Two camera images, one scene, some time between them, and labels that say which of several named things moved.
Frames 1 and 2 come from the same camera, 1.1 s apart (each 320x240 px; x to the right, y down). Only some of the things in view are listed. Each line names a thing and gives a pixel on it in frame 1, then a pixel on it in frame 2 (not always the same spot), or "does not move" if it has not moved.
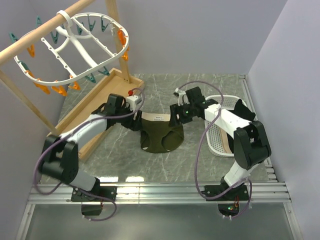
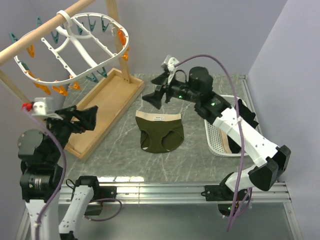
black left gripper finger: [138, 117] to [67, 113]
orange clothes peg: [125, 56] does not move
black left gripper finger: [136, 126] to [87, 117]
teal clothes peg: [38, 20] does not move
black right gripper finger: [175, 120] to [154, 98]
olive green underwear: [157, 135] does not move
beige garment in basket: [225, 142] does not move
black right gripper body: [187, 113] to [178, 89]
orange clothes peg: [75, 86] does not move
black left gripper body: [126, 121] to [62, 129]
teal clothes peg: [13, 37] does not move
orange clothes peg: [43, 87] does not move
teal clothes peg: [80, 30] does not move
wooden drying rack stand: [118, 83] does not move
